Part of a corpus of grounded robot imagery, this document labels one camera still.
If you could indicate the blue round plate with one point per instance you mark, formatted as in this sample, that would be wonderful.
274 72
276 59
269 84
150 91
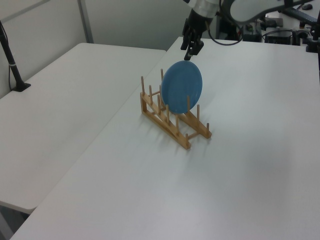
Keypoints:
180 85

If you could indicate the dark metal stand bar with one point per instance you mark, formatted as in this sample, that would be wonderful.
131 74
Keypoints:
303 15

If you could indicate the black equipment box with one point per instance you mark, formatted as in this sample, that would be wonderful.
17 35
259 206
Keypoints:
282 38

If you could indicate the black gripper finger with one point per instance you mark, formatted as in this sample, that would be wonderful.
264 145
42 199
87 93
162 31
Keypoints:
185 41
196 47

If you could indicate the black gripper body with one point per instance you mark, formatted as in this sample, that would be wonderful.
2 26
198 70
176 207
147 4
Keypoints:
198 23

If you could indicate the black table clamp stand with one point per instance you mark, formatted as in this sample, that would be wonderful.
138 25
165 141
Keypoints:
312 42

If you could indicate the black camera pole mount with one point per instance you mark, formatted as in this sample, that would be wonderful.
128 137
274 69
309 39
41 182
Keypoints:
13 70

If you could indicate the wooden plate rack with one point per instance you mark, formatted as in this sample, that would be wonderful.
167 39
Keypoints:
182 142

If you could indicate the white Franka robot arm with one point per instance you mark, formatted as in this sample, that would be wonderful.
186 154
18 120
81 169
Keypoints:
205 6

